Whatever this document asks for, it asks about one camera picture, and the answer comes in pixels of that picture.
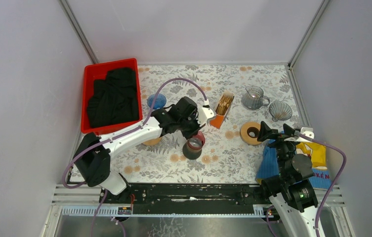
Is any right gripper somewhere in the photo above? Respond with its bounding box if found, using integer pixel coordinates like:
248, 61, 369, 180
256, 120, 301, 178

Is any red-rimmed glass carafe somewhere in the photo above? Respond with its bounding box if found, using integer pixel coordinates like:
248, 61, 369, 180
182, 131, 206, 160

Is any wooden dripper ring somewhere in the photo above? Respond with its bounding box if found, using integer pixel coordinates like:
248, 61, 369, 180
142, 136, 163, 147
240, 121, 265, 146

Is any blue glass dripper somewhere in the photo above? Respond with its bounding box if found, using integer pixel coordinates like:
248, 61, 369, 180
147, 94, 166, 110

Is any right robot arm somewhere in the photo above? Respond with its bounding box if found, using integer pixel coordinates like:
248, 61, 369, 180
257, 121, 324, 237

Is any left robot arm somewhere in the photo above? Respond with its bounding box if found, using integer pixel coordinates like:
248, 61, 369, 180
70, 96, 215, 203

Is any grey ribbed glass dripper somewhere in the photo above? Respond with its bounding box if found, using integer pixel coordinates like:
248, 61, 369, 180
268, 101, 293, 122

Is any orange coffee filter box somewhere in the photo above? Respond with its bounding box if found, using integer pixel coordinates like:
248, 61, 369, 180
209, 91, 235, 128

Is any floral table mat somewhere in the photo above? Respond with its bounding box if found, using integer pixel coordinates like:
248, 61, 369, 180
110, 65, 302, 183

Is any blue cloth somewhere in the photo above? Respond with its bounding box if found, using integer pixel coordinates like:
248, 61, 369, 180
255, 140, 279, 185

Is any grey glass pitcher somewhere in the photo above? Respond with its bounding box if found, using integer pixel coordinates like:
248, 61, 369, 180
241, 86, 270, 110

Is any yellow blue snack bag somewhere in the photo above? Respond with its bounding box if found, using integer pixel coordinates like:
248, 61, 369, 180
296, 142, 331, 191

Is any black cloth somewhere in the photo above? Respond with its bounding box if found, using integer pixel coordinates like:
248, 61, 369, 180
86, 67, 140, 128

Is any red plastic bin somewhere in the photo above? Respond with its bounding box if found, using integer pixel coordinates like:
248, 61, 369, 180
81, 58, 143, 135

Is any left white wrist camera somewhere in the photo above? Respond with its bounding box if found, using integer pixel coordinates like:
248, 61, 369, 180
197, 99, 216, 126

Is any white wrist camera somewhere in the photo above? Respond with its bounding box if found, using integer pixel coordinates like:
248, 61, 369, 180
197, 99, 216, 126
285, 127, 315, 143

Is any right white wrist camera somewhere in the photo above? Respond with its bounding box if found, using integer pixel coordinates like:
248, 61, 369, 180
285, 127, 315, 143

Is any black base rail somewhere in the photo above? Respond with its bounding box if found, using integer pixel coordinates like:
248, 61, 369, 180
99, 183, 271, 215

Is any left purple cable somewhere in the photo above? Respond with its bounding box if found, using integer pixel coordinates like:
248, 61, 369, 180
62, 78, 210, 237

